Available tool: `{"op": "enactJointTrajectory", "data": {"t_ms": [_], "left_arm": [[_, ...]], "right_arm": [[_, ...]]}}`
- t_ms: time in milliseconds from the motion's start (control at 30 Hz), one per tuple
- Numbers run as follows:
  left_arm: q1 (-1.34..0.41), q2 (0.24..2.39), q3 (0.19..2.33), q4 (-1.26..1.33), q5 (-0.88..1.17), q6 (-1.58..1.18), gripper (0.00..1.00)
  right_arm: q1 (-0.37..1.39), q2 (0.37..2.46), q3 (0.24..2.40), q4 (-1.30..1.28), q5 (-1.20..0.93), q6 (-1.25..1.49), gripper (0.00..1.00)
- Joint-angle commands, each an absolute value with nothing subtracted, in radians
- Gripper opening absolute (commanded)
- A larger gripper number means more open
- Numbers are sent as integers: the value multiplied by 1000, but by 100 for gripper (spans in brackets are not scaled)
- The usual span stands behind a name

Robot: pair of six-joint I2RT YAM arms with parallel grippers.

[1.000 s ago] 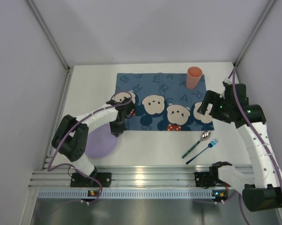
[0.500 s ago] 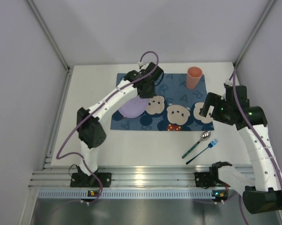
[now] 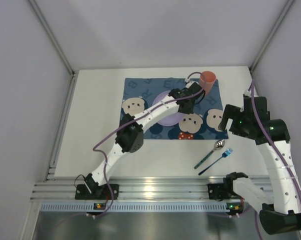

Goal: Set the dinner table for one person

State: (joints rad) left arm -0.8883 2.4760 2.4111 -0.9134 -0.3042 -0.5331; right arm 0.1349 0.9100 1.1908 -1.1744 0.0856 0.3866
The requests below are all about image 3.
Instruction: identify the purple plastic plate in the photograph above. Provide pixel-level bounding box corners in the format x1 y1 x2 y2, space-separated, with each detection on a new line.
152 90 185 127

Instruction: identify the silver spoon green handle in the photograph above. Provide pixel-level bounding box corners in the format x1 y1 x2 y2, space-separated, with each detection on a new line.
194 139 225 170

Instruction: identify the orange plastic cup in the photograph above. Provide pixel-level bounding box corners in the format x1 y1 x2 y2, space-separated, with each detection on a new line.
199 71 217 95

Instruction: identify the blue bear print placemat cloth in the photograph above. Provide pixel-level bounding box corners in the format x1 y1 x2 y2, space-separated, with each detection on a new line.
121 77 229 140

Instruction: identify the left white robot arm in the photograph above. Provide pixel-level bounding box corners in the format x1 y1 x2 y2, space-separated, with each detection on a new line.
84 81 205 195

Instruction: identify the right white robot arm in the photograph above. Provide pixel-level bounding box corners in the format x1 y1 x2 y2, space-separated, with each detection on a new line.
218 93 301 235

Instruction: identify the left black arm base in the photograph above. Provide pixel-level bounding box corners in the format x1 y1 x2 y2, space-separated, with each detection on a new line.
74 173 120 200

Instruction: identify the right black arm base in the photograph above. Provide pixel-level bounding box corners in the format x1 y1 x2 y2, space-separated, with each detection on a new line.
207 183 242 201

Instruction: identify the right aluminium frame post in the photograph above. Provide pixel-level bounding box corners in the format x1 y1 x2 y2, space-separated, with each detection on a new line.
248 0 296 75

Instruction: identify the aluminium frame post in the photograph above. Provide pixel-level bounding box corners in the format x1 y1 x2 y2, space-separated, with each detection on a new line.
248 0 296 75
26 0 75 76

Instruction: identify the left aluminium frame post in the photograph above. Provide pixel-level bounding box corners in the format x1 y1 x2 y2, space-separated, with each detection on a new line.
26 0 75 76

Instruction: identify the aluminium rail frame front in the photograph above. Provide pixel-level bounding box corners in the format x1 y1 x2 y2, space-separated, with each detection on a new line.
30 176 223 202

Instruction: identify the perforated cable duct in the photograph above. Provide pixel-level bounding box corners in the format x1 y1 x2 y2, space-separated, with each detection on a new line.
40 202 244 213

